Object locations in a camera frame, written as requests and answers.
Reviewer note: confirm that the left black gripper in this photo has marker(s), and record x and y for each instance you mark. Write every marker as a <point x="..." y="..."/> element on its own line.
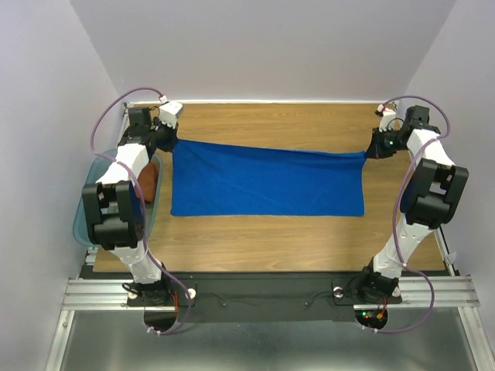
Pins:
<point x="172" y="134"/>

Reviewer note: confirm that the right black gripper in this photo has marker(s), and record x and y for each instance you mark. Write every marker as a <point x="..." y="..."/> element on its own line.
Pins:
<point x="376" y="150"/>

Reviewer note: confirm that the brown towel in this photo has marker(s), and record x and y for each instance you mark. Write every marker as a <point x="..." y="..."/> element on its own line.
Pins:
<point x="147" y="180"/>

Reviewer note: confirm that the blue towel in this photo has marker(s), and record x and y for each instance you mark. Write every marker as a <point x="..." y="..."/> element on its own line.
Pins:
<point x="221" y="180"/>

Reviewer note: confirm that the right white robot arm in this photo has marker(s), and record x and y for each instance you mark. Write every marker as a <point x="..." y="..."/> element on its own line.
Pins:
<point x="428" y="196"/>

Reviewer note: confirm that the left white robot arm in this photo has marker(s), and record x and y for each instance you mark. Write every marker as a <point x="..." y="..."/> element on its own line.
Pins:
<point x="112" y="205"/>

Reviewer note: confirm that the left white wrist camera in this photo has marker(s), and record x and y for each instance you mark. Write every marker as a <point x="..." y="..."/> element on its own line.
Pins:
<point x="169" y="111"/>

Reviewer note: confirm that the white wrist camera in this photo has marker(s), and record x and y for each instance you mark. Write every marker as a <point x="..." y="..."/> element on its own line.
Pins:
<point x="386" y="115"/>
<point x="169" y="111"/>

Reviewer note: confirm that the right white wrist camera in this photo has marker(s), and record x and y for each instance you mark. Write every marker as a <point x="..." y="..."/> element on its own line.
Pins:
<point x="386" y="115"/>

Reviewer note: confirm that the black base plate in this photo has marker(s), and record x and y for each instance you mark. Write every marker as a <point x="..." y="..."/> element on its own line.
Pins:
<point x="275" y="297"/>

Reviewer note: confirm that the aluminium frame rail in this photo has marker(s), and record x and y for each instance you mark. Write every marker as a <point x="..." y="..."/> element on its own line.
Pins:
<point x="109" y="295"/>

